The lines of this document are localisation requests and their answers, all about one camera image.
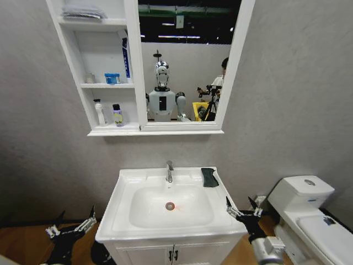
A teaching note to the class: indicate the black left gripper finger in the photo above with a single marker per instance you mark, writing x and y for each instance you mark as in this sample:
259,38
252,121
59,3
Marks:
88,222
53,229

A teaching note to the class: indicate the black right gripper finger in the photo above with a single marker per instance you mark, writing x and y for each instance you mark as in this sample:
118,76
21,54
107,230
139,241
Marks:
257,211
232,210

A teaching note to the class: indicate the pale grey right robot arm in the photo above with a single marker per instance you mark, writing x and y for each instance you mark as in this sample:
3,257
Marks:
266,251

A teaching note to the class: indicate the white ceramic washbasin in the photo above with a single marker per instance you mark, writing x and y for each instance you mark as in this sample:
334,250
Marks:
124,220

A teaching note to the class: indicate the dark green towel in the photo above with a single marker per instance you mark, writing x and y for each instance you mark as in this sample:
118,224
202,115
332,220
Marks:
209,177

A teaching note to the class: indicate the white vanity cabinet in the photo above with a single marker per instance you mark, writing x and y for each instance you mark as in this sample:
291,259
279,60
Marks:
143,254

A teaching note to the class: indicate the cabinet mirror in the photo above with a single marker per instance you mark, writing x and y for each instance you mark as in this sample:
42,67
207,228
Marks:
187,55

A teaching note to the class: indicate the folded grey towel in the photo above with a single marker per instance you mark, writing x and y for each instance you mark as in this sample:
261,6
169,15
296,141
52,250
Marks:
82,11

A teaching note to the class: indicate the white toilet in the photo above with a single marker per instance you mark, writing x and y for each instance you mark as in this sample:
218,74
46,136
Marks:
311,218

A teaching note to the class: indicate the chrome toilet flush button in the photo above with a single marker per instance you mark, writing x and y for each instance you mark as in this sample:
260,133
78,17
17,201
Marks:
310,182

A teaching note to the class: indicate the metal sink drain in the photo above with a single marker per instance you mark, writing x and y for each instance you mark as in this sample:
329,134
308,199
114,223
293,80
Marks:
170,206

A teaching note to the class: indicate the small black clip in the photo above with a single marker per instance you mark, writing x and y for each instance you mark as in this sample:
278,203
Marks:
328,220

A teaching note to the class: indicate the chrome faucet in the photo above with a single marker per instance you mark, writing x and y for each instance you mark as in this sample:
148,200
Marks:
169,171

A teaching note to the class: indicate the white bottle with black cap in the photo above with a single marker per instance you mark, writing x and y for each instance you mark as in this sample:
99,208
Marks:
99,113

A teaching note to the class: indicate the purple bottle with black cap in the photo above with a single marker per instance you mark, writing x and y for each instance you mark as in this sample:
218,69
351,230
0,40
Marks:
118,116

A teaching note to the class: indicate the small clear cup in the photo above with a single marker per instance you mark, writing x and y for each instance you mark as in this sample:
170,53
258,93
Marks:
89,78

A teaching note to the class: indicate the blue lidded jar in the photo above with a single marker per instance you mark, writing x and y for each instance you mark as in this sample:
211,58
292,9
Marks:
112,78

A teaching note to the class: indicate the blue and white toothpaste box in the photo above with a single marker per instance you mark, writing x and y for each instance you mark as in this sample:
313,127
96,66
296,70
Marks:
125,58

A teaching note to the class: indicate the white wall cabinet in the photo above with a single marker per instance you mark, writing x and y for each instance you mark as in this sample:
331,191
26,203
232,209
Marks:
110,132

